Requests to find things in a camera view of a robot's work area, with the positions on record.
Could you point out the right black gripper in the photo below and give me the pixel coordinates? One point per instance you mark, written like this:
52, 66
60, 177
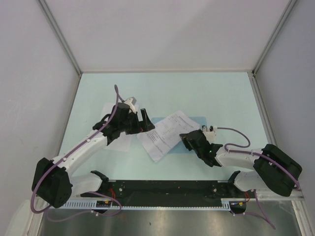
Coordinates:
182, 136

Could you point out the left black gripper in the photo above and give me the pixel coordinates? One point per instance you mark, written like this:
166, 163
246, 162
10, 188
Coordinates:
141, 126

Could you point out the printed paper sheet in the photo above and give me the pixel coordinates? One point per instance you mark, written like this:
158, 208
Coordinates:
165, 137

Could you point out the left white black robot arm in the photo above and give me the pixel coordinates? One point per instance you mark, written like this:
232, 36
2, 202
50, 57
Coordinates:
53, 179

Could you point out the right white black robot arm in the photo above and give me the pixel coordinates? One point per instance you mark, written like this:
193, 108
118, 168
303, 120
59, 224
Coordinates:
266, 168

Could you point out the blank white paper sheet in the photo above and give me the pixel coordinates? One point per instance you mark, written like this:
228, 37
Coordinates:
122, 143

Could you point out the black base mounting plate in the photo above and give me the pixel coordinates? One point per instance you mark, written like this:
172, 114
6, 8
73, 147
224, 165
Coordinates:
171, 193

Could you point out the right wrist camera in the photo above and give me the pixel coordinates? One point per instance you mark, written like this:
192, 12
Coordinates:
209, 133

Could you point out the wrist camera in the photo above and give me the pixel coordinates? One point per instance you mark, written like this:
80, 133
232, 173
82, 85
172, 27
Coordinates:
209, 133
131, 101

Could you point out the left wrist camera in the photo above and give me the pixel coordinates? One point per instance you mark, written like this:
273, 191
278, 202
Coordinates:
131, 101

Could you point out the right aluminium side rail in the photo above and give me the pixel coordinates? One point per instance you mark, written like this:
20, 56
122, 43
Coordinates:
270, 136

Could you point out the aluminium front rail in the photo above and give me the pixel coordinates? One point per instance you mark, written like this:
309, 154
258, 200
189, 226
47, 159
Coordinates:
275, 194

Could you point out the left aluminium corner post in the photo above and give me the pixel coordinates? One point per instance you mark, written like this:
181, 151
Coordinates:
43, 5

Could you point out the aluminium corner post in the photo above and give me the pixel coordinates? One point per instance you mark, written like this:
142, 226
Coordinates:
43, 5
275, 33

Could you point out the right aluminium corner post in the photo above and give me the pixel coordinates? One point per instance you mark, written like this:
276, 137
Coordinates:
275, 33

